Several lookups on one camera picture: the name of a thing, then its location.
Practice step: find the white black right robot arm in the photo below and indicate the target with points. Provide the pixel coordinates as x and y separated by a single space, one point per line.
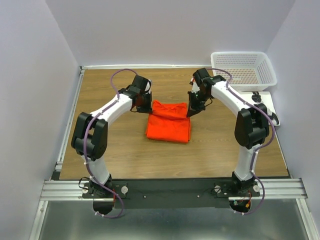
251 127

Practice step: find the white plastic mesh basket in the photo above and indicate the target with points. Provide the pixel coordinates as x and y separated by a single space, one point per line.
251 70

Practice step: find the orange t shirt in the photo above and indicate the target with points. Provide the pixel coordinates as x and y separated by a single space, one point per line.
169 122

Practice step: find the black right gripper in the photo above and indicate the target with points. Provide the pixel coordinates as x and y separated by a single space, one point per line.
192 108

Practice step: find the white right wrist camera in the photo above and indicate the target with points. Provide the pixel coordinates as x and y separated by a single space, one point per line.
194 87

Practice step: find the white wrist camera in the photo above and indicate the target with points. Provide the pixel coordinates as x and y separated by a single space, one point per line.
194 87
149 86

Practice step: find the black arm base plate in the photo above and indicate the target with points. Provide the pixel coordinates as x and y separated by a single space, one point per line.
169 193

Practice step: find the aluminium front frame rail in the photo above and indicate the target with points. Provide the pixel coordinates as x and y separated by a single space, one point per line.
70 190

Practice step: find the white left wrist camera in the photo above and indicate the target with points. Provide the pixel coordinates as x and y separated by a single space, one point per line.
149 86

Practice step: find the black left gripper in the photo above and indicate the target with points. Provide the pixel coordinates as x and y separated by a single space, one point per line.
147 109

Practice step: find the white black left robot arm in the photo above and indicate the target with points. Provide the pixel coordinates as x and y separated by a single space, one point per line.
90 136

